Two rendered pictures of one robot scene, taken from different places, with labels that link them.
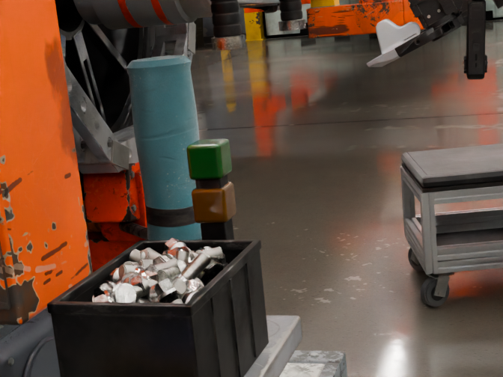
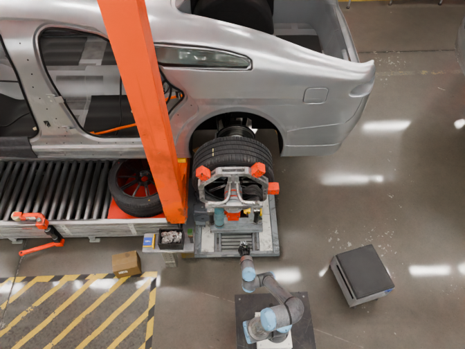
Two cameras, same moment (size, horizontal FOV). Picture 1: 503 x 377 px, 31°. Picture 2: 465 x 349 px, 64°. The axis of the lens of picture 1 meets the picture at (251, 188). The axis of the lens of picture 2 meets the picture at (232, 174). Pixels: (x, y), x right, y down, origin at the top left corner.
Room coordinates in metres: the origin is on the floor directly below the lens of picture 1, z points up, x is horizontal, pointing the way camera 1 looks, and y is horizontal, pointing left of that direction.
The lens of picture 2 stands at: (0.92, -1.29, 3.33)
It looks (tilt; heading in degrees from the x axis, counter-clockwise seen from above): 55 degrees down; 71
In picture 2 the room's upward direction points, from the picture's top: straight up
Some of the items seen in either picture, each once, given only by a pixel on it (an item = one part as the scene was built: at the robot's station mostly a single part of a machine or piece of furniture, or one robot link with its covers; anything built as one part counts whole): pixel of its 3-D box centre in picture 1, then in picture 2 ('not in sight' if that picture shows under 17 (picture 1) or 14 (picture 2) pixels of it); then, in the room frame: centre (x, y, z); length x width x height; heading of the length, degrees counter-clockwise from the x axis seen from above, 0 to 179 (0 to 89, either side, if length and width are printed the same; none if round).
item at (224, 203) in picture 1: (214, 202); not in sight; (1.01, 0.04, 0.59); 0.04 x 0.04 x 0.04; 72
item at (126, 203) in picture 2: not in sight; (145, 181); (0.76, 0.81, 0.39); 0.66 x 0.66 x 0.24
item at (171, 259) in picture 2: not in sight; (169, 253); (0.80, 0.11, 0.21); 0.10 x 0.10 x 0.42; 72
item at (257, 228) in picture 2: not in sight; (236, 214); (1.51, 0.34, 0.13); 0.50 x 0.36 x 0.10; 162
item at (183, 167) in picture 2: not in sight; (177, 171); (1.06, 0.61, 0.69); 0.52 x 0.17 x 0.35; 72
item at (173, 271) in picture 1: (168, 319); (171, 239); (0.85, 0.09, 0.51); 0.20 x 0.14 x 0.13; 161
